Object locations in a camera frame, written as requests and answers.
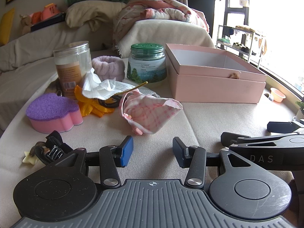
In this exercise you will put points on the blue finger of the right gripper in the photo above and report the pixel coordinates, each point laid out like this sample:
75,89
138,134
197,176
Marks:
284,127

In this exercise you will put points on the white paper tissue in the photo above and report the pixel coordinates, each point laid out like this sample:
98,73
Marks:
93,87

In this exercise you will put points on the black hair claw clip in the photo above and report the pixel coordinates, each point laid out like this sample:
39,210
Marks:
50,150

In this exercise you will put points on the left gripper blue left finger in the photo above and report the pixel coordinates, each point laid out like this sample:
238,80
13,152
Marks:
111,157

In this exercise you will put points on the lilac fluffy scrunchie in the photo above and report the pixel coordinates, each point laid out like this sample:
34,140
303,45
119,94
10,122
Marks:
109,67

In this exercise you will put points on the green lid glass jar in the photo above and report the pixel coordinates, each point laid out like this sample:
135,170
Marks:
146,62

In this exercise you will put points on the pink pig plush toy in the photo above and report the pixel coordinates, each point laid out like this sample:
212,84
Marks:
49,11

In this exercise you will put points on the metal shoe rack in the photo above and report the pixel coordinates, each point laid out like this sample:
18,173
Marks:
243,42

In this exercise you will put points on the pink cardboard box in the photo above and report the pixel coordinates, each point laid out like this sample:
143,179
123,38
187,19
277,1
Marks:
200,74

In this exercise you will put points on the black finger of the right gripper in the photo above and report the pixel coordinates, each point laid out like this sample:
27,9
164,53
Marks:
228,138

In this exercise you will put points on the purple pink heart sponge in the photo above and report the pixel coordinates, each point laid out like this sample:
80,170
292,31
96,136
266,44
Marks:
51,112

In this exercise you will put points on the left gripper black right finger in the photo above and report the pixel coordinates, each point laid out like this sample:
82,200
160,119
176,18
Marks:
193,158

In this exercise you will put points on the beige covered sofa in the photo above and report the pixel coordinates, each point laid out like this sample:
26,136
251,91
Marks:
27,62

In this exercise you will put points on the brown fur tail keychain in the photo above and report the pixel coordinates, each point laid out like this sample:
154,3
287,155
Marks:
54,87

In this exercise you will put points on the orange fabric flower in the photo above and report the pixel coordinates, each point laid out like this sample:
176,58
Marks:
90,106

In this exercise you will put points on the brown bow on box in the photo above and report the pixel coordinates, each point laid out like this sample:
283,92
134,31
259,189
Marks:
235,75

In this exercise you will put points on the clear plastic powder jar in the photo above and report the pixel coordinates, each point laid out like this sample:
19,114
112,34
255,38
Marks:
72,62

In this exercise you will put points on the pink plaid drawstring pouch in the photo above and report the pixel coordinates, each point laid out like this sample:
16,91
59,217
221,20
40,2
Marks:
147,114

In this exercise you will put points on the floral pink blanket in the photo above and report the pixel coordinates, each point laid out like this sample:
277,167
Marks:
136,10

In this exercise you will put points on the cream star hair clip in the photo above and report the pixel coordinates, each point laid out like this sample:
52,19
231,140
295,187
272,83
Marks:
29,159

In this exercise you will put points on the yellow pillow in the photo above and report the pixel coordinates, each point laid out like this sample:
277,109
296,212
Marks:
6,26

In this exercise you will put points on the pink plastic bowl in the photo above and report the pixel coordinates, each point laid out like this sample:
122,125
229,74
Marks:
277,95

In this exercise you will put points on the beige pillow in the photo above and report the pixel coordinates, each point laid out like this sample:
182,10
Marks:
94,12

